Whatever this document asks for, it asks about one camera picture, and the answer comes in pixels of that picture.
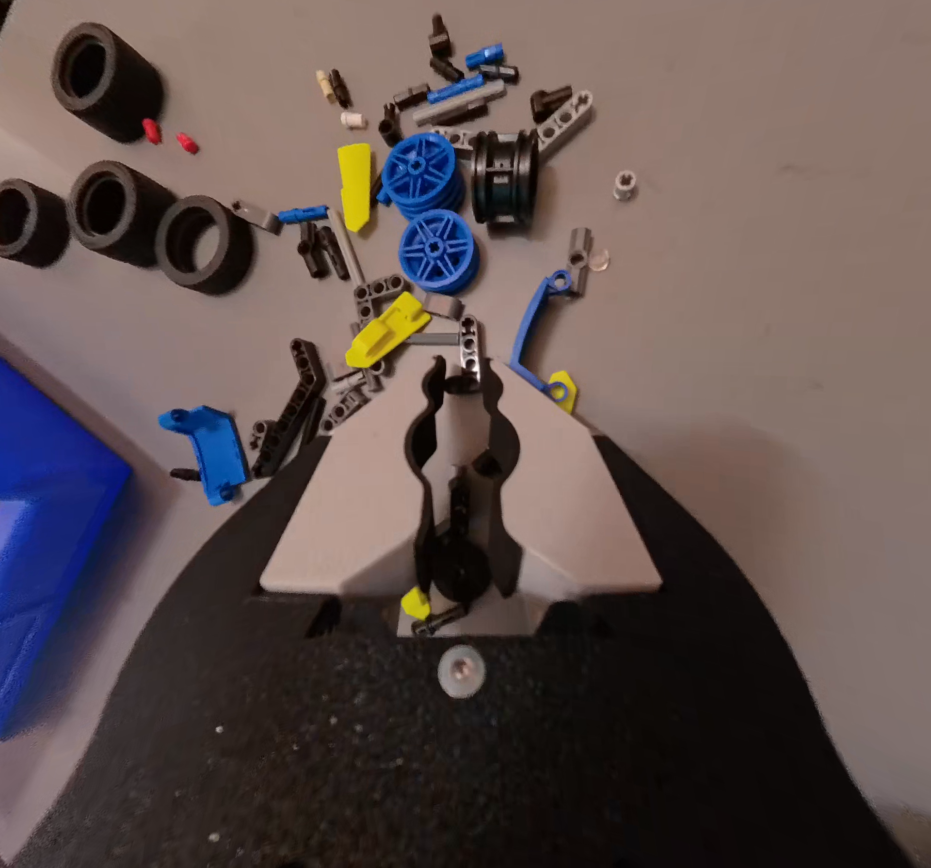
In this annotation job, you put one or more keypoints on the small red lego pin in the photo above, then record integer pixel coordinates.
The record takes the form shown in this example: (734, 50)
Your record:
(151, 131)
(187, 143)

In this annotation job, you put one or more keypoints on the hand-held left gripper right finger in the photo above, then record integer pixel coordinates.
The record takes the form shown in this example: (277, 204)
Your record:
(582, 519)

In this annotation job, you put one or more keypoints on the small cream lego bush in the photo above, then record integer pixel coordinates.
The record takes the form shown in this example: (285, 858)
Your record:
(352, 119)

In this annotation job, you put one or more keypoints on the dark grey L-shaped lego beam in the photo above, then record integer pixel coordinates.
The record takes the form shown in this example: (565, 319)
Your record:
(471, 352)

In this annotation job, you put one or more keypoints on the blue lego mudguard panel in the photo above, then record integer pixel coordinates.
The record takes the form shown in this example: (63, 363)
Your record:
(214, 450)

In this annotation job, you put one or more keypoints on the blue plastic box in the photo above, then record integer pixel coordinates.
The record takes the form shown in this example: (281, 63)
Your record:
(51, 533)

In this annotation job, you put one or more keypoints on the long yellow curved lego panel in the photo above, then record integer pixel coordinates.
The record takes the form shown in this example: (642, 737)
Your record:
(355, 184)

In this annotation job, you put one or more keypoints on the long grey lego axle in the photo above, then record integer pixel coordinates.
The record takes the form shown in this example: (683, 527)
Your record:
(348, 250)

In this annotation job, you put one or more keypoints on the black rubber lego tyre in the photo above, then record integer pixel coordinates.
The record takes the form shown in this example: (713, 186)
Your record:
(127, 86)
(149, 203)
(236, 250)
(52, 243)

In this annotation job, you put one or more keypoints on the blue lego axle pin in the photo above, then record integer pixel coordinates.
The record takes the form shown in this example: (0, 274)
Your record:
(454, 90)

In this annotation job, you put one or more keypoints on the tiny yellow lego piece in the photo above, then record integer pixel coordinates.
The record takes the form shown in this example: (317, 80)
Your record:
(415, 603)

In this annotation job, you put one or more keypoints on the transparent round lego stud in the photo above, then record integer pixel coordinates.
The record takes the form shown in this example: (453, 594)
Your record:
(598, 260)

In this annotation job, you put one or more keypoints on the yellow angular lego panel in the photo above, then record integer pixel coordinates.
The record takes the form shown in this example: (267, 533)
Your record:
(385, 334)

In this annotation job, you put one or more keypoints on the long black bent lego beam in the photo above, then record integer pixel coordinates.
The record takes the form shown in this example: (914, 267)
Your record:
(298, 395)

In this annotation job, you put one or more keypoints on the blue lego wheel rim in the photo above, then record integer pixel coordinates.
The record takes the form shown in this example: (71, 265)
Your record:
(440, 251)
(418, 170)

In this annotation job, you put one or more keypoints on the grey lego axle connector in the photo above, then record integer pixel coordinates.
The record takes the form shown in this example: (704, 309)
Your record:
(454, 110)

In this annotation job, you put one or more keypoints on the light grey lego beam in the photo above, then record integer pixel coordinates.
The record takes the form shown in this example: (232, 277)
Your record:
(566, 123)
(454, 136)

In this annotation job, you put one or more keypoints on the tan lego pin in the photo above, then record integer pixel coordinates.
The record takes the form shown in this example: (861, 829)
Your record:
(325, 84)

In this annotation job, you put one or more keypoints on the black lego connector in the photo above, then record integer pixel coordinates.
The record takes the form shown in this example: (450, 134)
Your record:
(440, 39)
(390, 125)
(549, 103)

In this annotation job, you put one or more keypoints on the small grey lego piece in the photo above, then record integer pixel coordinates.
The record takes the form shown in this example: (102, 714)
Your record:
(444, 308)

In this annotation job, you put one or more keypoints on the grey lego bush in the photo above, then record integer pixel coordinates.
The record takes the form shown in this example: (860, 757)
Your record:
(625, 186)

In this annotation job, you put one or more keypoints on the small yellow lego panel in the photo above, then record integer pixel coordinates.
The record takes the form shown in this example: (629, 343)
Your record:
(566, 392)

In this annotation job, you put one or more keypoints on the blue curved lego arch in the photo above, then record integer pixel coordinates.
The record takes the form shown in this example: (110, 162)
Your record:
(529, 323)

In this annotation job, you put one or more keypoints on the black lego wheel rim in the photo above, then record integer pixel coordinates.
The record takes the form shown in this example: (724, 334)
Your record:
(505, 177)

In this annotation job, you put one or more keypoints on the small dark grey L beam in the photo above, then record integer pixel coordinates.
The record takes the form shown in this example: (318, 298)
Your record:
(367, 294)

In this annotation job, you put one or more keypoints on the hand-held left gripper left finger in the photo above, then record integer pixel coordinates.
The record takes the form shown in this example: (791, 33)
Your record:
(342, 512)

